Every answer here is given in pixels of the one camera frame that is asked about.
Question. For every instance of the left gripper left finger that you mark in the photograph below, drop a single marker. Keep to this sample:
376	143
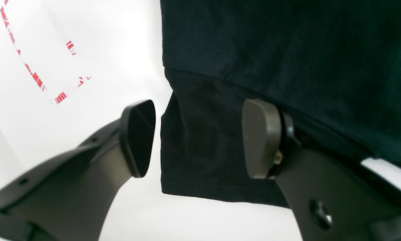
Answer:
68	197

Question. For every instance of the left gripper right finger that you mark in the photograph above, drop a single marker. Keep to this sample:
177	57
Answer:
331	201

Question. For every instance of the black t-shirt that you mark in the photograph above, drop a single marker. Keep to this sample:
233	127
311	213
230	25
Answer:
333	65

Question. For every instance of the red tape rectangle marking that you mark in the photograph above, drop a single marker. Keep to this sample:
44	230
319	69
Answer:
45	48

